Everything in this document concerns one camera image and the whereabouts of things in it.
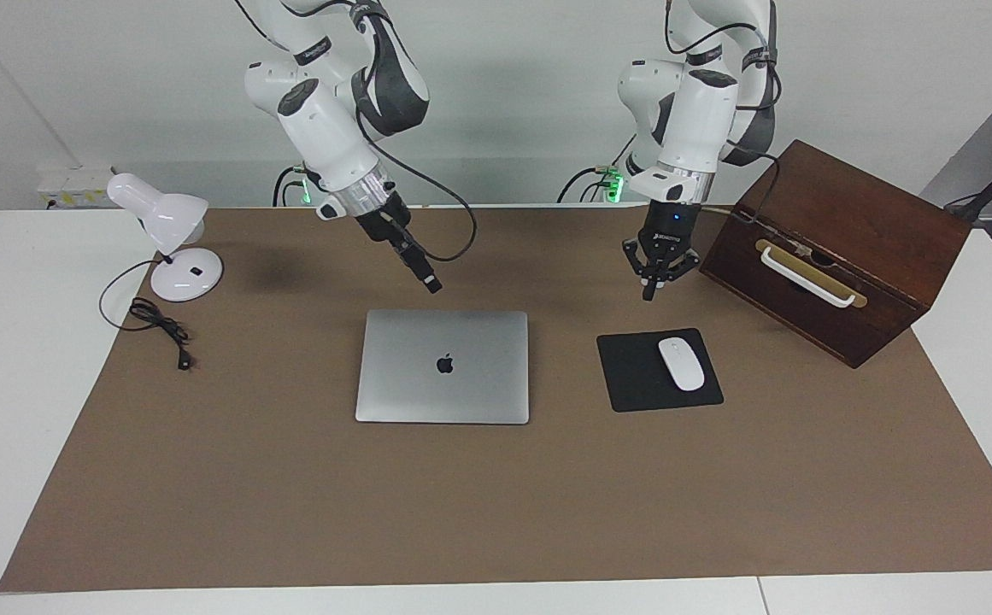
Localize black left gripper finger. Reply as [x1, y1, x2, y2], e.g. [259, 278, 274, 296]
[658, 248, 702, 287]
[622, 239, 660, 302]

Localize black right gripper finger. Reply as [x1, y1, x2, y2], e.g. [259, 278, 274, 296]
[403, 232, 443, 288]
[391, 239, 433, 294]

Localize silver apple laptop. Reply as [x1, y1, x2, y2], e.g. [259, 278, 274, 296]
[355, 309, 531, 425]

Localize white computer mouse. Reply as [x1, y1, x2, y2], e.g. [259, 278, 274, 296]
[657, 337, 707, 392]

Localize black mouse pad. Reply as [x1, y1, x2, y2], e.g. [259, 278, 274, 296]
[596, 328, 725, 413]

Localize dark brown wooden box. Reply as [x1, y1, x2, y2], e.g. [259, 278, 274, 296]
[699, 139, 973, 369]

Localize white desk lamp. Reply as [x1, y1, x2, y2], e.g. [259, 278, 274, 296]
[106, 173, 225, 302]

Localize brown table mat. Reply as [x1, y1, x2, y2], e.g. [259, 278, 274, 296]
[0, 203, 992, 593]

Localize white power strip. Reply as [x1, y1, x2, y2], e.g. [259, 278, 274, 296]
[37, 168, 116, 210]

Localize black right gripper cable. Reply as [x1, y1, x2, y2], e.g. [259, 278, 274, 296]
[355, 85, 478, 263]

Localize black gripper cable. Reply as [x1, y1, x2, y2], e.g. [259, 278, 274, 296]
[666, 17, 783, 225]
[355, 85, 478, 263]

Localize black left arm base cable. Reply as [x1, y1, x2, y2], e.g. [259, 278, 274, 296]
[557, 137, 637, 204]

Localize black arm base cable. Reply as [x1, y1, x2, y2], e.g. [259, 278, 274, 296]
[557, 137, 637, 204]
[272, 165, 307, 208]

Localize black right arm base cable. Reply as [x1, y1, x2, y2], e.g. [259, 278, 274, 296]
[272, 165, 307, 208]

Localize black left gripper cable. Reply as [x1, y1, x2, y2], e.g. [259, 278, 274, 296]
[666, 17, 783, 225]

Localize white box handle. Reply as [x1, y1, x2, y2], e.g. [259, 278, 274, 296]
[759, 246, 857, 308]

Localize black lamp power cable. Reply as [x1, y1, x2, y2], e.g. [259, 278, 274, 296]
[99, 259, 196, 372]

